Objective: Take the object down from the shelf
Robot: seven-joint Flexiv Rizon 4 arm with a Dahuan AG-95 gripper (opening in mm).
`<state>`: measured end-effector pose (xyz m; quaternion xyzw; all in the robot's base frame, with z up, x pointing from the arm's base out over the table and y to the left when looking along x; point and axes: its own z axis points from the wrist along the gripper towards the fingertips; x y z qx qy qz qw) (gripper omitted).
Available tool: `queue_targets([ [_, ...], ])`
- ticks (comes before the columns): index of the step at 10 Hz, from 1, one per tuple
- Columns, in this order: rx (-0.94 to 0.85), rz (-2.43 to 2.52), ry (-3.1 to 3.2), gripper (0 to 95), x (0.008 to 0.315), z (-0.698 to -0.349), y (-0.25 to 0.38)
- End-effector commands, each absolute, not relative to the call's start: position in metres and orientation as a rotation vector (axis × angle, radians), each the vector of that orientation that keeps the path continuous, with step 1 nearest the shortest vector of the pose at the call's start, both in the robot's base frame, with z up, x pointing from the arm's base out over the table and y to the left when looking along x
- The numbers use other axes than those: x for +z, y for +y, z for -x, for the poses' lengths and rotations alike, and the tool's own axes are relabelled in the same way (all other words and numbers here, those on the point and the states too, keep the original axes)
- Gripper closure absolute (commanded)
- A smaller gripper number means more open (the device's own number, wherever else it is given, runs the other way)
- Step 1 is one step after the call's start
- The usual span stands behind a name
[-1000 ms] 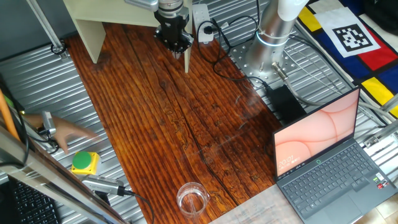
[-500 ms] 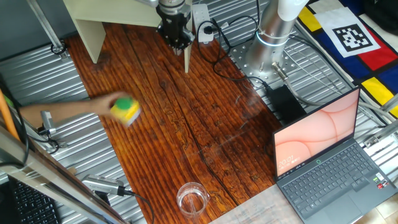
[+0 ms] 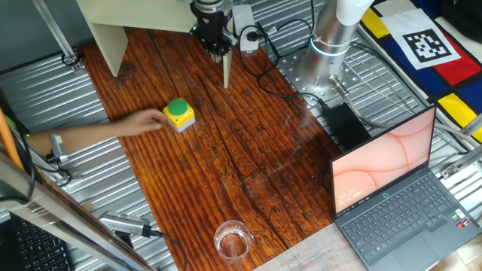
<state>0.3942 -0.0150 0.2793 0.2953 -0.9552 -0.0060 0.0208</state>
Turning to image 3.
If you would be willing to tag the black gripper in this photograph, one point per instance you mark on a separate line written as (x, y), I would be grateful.
(212, 26)

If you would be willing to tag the green push button yellow box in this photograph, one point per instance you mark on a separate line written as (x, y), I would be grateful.
(179, 113)

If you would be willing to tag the bare human forearm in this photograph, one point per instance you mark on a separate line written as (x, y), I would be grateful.
(75, 137)

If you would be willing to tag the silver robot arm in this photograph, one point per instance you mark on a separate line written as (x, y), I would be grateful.
(327, 37)

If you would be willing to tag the beige wooden shelf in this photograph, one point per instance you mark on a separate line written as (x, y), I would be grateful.
(150, 15)

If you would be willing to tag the bare human hand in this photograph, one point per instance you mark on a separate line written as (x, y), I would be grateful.
(143, 121)

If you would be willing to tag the white power strip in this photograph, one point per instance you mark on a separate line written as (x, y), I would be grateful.
(246, 19)

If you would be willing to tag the glossy wood grain board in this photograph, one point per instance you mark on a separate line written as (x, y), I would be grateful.
(207, 169)

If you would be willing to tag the black power adapter brick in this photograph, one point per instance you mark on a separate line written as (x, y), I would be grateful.
(346, 126)

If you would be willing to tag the clear glass beaker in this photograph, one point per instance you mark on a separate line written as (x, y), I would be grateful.
(233, 241)

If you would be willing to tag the white fiducial tag paper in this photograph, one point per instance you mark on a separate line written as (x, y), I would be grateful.
(421, 37)

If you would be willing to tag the orange pole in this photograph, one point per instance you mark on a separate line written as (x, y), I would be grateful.
(7, 139)

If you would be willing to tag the colour block patterned cloth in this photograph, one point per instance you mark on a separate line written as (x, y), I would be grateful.
(455, 67)

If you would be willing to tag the grey laptop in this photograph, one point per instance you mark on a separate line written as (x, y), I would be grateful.
(395, 211)

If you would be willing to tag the black bag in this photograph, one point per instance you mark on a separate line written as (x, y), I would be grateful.
(463, 15)

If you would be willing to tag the aluminium profile bar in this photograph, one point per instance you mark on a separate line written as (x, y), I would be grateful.
(459, 165)

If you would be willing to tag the black keyboard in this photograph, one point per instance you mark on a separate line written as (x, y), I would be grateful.
(41, 248)

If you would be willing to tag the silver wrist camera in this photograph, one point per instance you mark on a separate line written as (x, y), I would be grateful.
(230, 37)

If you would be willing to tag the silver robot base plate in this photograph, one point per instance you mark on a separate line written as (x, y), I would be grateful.
(293, 66)

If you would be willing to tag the aluminium camera pole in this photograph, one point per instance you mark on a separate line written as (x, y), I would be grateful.
(52, 26)

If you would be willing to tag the small grey camera on mount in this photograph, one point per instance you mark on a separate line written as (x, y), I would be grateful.
(58, 148)

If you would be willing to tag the silver depth camera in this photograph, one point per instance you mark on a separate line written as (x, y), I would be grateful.
(120, 222)

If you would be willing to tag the shiny metal frame bar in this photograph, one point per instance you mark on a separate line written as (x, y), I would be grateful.
(56, 214)

